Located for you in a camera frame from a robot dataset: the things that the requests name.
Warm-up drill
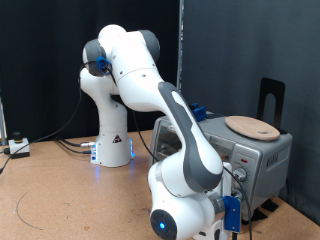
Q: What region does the emergency stop button box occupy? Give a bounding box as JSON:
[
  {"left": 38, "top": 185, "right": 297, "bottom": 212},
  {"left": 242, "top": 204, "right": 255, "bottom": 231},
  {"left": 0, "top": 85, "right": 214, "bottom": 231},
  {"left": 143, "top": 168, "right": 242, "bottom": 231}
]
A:
[{"left": 8, "top": 131, "right": 31, "bottom": 159}]

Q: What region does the grey backdrop curtain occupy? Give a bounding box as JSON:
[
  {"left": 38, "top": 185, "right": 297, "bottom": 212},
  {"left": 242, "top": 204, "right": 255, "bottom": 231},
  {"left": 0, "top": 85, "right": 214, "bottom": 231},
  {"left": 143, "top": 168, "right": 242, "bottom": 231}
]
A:
[{"left": 179, "top": 0, "right": 320, "bottom": 228}]

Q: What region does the round wooden cutting board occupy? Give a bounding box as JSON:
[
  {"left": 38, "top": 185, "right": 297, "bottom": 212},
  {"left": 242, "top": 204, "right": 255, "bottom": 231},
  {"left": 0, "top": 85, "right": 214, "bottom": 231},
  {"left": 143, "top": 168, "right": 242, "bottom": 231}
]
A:
[{"left": 224, "top": 115, "right": 281, "bottom": 142}]

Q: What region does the black cable with silver connector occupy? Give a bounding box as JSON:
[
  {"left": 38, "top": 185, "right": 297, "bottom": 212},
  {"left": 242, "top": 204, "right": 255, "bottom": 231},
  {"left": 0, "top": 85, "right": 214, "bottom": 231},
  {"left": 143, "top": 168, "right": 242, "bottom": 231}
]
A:
[{"left": 53, "top": 135, "right": 98, "bottom": 148}]

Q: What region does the vertical aluminium pole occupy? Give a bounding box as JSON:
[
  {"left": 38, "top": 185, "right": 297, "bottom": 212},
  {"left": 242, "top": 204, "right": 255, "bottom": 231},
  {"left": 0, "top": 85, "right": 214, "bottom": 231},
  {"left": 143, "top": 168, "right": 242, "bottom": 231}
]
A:
[{"left": 175, "top": 0, "right": 185, "bottom": 94}]

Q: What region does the black metal bookend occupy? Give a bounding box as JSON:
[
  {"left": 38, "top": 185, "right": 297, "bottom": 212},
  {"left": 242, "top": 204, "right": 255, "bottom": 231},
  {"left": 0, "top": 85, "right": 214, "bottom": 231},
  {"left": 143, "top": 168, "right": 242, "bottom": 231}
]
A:
[{"left": 257, "top": 77, "right": 288, "bottom": 135}]

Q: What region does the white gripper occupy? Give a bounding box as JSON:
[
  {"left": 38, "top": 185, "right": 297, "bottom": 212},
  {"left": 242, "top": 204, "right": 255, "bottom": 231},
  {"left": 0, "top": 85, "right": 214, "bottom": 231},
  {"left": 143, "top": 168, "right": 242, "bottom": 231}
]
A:
[{"left": 194, "top": 162, "right": 233, "bottom": 240}]

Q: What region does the silver oven temperature knob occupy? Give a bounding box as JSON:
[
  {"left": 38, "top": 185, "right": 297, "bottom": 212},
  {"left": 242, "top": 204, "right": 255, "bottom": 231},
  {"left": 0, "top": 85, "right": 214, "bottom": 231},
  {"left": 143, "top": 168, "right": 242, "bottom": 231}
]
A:
[{"left": 233, "top": 166, "right": 248, "bottom": 183}]

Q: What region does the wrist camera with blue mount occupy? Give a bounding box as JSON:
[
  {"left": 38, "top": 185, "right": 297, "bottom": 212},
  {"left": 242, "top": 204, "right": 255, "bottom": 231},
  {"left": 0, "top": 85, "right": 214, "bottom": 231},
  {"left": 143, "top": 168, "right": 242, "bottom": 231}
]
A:
[{"left": 222, "top": 195, "right": 242, "bottom": 233}]

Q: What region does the silver toaster oven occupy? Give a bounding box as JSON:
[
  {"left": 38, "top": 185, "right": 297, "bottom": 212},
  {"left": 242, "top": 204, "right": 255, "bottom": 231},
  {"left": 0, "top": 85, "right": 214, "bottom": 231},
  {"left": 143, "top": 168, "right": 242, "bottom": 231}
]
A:
[{"left": 149, "top": 108, "right": 294, "bottom": 222}]

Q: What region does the long black hanging cable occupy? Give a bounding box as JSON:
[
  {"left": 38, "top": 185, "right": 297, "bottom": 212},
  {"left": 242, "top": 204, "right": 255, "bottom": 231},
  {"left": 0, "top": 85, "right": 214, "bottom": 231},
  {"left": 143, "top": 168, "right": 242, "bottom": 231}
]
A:
[{"left": 0, "top": 63, "right": 84, "bottom": 174}]

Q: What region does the silver oven timer knob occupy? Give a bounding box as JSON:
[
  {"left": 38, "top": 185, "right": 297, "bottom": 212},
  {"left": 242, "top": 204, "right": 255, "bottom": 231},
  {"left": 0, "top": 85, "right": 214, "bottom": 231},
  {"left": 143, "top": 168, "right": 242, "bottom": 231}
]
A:
[{"left": 232, "top": 188, "right": 244, "bottom": 201}]

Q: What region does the glass oven door with handle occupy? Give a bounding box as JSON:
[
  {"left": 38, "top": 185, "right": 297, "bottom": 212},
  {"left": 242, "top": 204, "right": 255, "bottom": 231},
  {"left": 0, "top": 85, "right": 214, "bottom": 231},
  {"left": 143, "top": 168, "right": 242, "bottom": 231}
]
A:
[{"left": 151, "top": 118, "right": 236, "bottom": 164}]

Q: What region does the black backdrop curtain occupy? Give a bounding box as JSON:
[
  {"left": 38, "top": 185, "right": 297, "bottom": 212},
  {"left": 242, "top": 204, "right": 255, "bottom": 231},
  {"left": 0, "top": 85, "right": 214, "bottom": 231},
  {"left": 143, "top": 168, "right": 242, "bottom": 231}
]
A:
[{"left": 0, "top": 0, "right": 181, "bottom": 145}]

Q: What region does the thin metal stand post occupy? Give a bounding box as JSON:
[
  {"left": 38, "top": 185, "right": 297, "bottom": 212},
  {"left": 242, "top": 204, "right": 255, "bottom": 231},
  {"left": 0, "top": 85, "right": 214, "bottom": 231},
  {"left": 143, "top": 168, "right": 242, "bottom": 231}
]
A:
[{"left": 0, "top": 96, "right": 8, "bottom": 147}]

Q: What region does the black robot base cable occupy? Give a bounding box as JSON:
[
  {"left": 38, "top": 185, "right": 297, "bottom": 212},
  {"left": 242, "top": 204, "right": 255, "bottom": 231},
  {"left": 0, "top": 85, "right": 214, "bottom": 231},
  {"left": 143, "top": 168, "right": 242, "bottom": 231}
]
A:
[{"left": 57, "top": 139, "right": 94, "bottom": 155}]

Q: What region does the black spatula with blue grip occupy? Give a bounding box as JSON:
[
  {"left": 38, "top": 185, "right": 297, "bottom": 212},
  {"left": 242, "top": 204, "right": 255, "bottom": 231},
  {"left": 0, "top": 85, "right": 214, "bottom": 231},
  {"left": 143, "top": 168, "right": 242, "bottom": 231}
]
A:
[{"left": 190, "top": 102, "right": 225, "bottom": 123}]

